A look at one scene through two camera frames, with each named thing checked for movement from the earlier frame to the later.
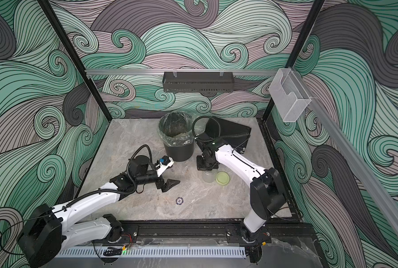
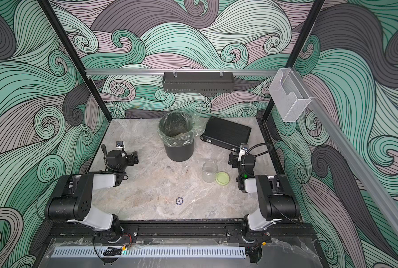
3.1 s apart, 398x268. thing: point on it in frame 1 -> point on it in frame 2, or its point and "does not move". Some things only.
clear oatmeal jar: x=209 y=175 does not move
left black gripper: x=167 y=186 -> x=131 y=161
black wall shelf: x=198 y=81 does not move
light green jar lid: x=223 y=178 does not move
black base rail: x=282 y=231 does not move
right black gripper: x=200 y=166 -> x=235 y=158
